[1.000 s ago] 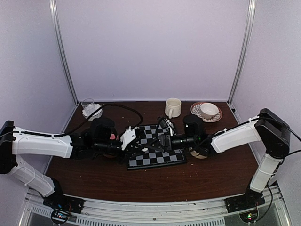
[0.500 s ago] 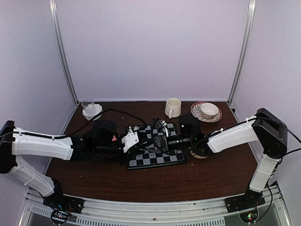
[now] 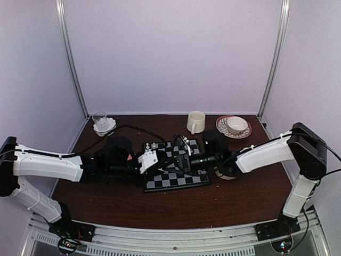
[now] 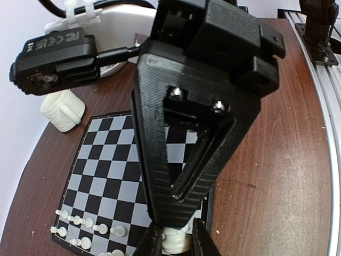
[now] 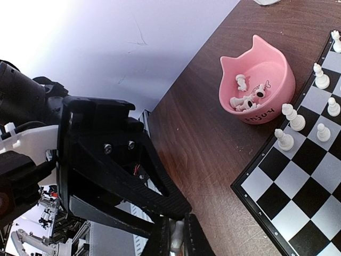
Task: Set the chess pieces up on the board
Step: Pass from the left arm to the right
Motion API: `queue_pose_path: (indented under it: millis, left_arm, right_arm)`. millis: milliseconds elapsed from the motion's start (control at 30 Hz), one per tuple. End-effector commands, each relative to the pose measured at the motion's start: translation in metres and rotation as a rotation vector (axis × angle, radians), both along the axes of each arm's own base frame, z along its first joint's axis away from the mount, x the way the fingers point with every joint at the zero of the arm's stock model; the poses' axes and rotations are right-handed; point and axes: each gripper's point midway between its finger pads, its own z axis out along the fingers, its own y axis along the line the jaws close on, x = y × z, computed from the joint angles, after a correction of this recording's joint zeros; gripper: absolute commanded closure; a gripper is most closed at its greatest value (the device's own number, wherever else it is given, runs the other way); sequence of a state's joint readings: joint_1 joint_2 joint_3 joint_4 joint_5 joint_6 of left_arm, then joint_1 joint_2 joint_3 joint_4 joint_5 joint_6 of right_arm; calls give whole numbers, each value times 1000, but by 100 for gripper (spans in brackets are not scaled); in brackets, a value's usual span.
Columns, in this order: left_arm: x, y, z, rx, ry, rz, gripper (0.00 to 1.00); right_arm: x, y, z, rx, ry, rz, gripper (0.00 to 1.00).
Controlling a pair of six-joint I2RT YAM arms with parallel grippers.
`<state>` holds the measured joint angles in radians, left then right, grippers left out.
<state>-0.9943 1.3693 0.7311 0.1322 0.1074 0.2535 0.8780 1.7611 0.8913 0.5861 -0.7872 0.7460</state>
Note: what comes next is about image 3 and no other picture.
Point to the left aluminium frame post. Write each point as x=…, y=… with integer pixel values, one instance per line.
x=70, y=58

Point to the patterned saucer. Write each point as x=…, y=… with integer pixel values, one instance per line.
x=222, y=127

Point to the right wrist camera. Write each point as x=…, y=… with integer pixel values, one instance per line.
x=182, y=143

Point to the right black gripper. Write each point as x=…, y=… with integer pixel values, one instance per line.
x=184, y=163

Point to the clear glass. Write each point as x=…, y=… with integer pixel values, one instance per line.
x=100, y=120

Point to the right aluminium frame post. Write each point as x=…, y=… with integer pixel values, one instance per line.
x=281, y=35

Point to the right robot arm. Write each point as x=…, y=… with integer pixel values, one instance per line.
x=299, y=144

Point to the cream bowl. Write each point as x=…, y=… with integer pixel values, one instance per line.
x=222, y=176

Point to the aluminium frame post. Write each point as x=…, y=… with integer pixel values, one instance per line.
x=70, y=58
x=281, y=35

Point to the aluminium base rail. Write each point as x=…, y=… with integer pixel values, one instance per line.
x=232, y=240

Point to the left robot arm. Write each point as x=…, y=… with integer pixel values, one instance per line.
x=115, y=160

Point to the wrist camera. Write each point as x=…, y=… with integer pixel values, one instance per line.
x=182, y=143
x=147, y=160

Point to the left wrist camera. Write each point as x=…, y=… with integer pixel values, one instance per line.
x=147, y=160

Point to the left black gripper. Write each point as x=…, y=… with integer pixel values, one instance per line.
x=152, y=170

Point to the black white chess board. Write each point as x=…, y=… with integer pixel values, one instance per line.
x=173, y=181

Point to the cream ribbed mug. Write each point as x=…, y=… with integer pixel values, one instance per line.
x=196, y=122

